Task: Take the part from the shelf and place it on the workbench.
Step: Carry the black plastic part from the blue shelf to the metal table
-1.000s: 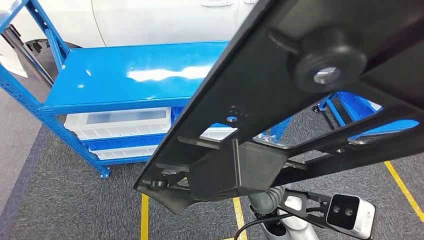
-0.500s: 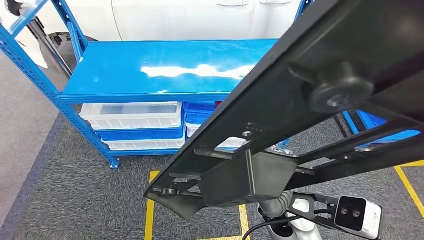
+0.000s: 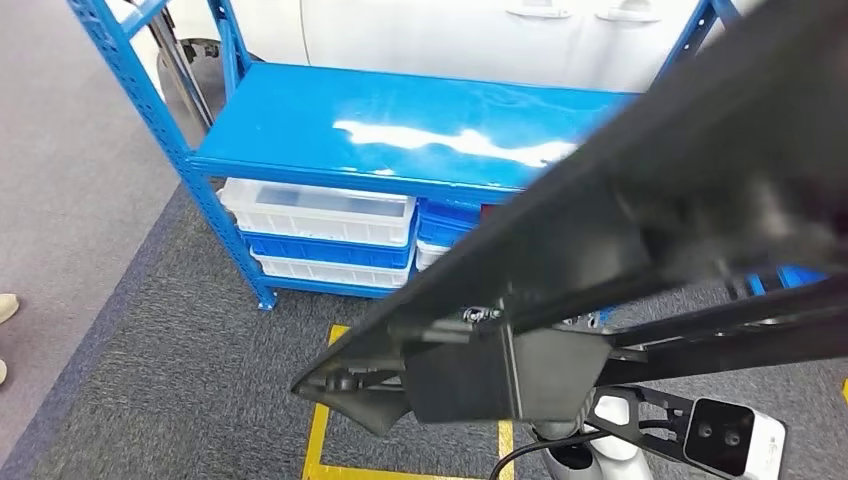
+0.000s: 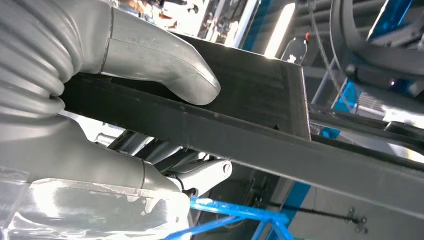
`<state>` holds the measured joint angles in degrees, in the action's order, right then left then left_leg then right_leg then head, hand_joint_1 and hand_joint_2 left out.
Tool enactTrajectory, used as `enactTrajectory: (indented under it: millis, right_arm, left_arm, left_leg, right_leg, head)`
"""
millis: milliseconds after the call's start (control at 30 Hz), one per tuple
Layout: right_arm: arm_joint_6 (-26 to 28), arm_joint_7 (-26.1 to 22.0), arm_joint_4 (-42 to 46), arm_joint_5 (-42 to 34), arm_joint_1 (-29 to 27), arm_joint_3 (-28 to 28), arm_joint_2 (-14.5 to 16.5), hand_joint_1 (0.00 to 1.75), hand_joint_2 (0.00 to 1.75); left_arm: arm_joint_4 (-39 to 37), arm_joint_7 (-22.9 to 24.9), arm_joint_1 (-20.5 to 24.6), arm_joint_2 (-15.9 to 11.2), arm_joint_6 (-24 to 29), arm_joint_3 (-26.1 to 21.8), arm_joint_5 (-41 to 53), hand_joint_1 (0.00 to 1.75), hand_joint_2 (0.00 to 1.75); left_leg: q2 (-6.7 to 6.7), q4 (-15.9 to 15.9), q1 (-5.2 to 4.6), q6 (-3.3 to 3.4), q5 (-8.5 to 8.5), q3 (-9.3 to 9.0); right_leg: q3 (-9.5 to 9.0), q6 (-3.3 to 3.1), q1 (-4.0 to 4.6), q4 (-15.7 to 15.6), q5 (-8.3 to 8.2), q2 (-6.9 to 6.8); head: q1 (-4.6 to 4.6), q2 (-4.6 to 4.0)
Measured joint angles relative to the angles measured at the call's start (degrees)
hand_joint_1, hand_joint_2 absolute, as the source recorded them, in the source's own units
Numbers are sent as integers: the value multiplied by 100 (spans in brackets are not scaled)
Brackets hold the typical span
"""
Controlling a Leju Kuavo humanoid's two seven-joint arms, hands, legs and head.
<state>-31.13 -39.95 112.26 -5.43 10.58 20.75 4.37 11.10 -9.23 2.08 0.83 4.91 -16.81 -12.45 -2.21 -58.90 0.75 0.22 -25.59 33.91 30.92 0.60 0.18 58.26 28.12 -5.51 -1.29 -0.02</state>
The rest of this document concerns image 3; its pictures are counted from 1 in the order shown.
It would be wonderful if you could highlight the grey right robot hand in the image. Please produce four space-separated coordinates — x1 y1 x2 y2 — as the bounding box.
533 418 588 444

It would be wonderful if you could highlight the black plastic plate frame part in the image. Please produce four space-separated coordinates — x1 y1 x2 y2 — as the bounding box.
290 0 848 439

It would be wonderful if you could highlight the blue metal shelf rack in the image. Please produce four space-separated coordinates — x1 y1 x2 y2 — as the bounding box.
66 0 829 313

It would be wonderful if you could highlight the blue plastic bin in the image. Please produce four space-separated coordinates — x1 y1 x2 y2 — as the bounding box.
241 218 419 270
417 198 495 248

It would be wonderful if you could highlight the clear white plastic bin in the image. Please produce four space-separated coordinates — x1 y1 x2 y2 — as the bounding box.
217 177 419 248

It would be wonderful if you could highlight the white car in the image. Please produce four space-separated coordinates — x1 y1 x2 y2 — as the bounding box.
105 0 763 94

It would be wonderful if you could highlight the grey metal bar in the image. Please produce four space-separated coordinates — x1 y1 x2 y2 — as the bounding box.
146 0 215 130

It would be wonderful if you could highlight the black camera cable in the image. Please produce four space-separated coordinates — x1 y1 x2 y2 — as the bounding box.
488 420 674 480

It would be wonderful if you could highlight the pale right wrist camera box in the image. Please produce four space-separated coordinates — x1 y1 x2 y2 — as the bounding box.
682 397 788 480

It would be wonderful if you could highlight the white car door handle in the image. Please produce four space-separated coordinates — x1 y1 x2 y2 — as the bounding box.
504 5 572 20
594 3 662 24

